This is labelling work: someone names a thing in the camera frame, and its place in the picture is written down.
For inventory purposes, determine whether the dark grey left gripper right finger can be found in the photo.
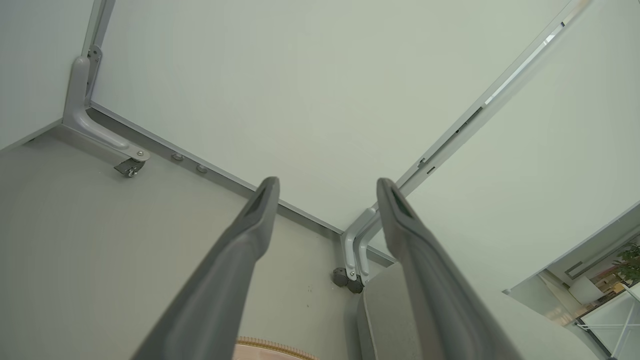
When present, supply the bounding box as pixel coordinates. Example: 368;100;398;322
376;177;523;360

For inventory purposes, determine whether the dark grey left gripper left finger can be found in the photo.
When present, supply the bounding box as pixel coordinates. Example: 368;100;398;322
131;176;281;360

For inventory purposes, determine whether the white partition panel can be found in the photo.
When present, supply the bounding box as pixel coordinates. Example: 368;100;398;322
370;0;640;296
82;0;588;238

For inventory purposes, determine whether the green potted plant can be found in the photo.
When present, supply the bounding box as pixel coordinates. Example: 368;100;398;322
616;242;640;287

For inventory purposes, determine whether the grey partition foot bracket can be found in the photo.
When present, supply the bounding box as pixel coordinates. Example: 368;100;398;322
332;207;397;294
62;45;151;178

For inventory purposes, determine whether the white metal frame table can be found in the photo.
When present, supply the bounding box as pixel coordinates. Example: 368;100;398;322
574;287;640;360

